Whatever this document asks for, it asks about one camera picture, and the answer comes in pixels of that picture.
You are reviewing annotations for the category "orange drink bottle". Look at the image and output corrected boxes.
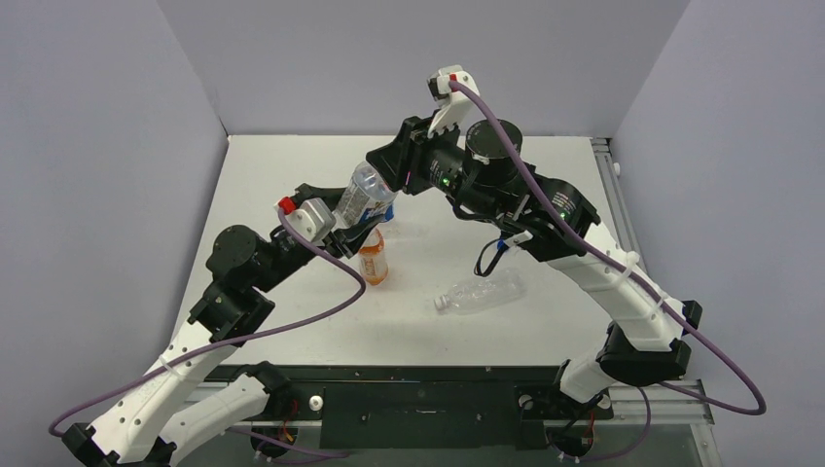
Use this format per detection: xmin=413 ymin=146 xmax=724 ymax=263
xmin=358 ymin=228 xmax=389 ymax=285

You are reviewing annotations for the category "white blue label bottle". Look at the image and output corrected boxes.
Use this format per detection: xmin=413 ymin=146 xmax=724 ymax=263
xmin=334 ymin=162 xmax=397 ymax=228

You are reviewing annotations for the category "blue label water bottle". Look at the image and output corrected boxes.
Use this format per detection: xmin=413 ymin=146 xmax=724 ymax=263
xmin=382 ymin=204 xmax=394 ymax=223

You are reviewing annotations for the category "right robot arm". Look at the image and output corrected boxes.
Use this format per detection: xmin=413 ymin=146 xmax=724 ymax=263
xmin=366 ymin=117 xmax=701 ymax=415

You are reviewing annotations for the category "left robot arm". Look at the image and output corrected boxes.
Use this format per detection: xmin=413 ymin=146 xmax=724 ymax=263
xmin=49 ymin=185 xmax=382 ymax=466

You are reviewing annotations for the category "clear empty plastic bottle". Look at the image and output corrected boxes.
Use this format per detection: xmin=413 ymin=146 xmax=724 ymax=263
xmin=433 ymin=269 xmax=527 ymax=315

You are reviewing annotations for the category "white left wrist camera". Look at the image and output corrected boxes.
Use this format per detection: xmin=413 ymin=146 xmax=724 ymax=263
xmin=275 ymin=197 xmax=337 ymax=246

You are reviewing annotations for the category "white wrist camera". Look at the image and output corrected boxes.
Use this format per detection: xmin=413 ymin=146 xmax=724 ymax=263
xmin=275 ymin=197 xmax=337 ymax=246
xmin=427 ymin=64 xmax=479 ymax=138

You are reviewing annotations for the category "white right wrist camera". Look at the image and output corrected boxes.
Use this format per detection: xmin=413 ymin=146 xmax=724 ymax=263
xmin=427 ymin=64 xmax=479 ymax=138

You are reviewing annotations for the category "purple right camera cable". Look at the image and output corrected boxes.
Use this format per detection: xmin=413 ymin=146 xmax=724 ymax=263
xmin=450 ymin=80 xmax=769 ymax=416

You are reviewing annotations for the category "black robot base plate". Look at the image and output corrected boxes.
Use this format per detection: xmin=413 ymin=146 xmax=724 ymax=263
xmin=193 ymin=364 xmax=614 ymax=452

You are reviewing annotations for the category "aluminium table edge rail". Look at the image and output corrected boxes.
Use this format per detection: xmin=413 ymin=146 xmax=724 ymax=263
xmin=591 ymin=137 xmax=723 ymax=466

